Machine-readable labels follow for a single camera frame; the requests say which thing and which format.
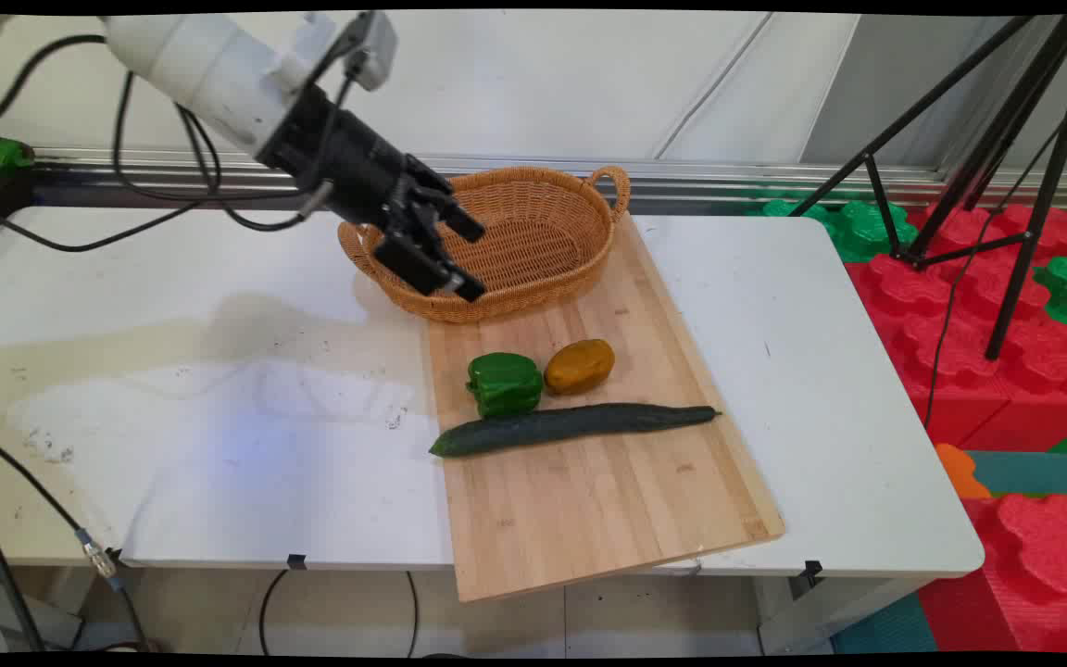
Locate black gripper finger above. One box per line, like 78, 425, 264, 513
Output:
372, 208, 489, 305
416, 188, 487, 245

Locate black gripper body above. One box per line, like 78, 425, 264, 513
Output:
258, 85, 453, 234

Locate dark green cucumber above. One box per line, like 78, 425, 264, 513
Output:
429, 403, 722, 459

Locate woven wicker basket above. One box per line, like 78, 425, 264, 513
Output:
337, 165, 633, 325

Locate green bell pepper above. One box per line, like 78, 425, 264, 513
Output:
465, 352, 545, 420

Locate orange yellow bell pepper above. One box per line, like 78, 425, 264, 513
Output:
544, 339, 616, 396

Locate wooden cutting board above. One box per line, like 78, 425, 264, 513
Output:
422, 215, 786, 604

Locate green toy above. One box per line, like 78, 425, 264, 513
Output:
0, 139, 35, 182

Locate dark toy bin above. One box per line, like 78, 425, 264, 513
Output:
0, 132, 35, 257

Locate white table leg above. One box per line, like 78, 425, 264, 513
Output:
754, 573, 935, 655

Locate large red foam block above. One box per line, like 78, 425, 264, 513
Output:
844, 204, 1067, 453

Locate orange foam block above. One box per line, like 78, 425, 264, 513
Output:
935, 443, 994, 500

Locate black tripod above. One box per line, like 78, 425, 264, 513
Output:
788, 14, 1067, 362

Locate teal foam mat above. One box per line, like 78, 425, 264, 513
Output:
967, 450, 1067, 498

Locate low red foam block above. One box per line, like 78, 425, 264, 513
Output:
918, 493, 1067, 654

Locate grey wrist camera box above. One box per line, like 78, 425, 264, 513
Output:
297, 11, 399, 93

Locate aluminium wall rail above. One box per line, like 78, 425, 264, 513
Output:
31, 146, 1067, 212

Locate long black arm cable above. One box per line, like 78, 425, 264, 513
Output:
0, 35, 224, 254

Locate black cable under table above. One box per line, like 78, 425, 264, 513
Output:
258, 568, 421, 658

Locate cable with metal connector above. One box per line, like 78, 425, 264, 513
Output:
0, 424, 151, 654

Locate thin black tripod cable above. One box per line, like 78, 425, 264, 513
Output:
923, 120, 1064, 433

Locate thick black cable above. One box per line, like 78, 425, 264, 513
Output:
0, 489, 45, 654

